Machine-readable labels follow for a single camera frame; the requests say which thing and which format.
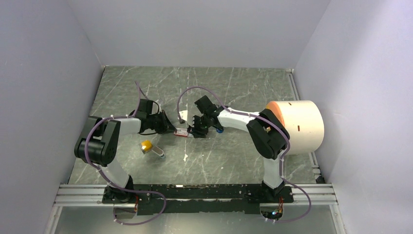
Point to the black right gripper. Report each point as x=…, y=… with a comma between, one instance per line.
x=195, y=130

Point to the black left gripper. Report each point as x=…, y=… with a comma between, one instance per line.
x=165, y=122

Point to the red white staple box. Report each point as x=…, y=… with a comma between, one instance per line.
x=181, y=132

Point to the yellow capped glue stick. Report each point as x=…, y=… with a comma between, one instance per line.
x=147, y=147

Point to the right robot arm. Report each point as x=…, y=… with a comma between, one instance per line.
x=270, y=137

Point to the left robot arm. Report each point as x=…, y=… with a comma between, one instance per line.
x=98, y=141

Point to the white cylinder with coloured lid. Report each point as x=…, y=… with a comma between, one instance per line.
x=303, y=121

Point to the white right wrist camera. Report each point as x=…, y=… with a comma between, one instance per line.
x=185, y=116

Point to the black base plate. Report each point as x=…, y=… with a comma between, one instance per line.
x=206, y=198

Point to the aluminium rail frame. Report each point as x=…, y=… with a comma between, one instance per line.
x=194, y=150

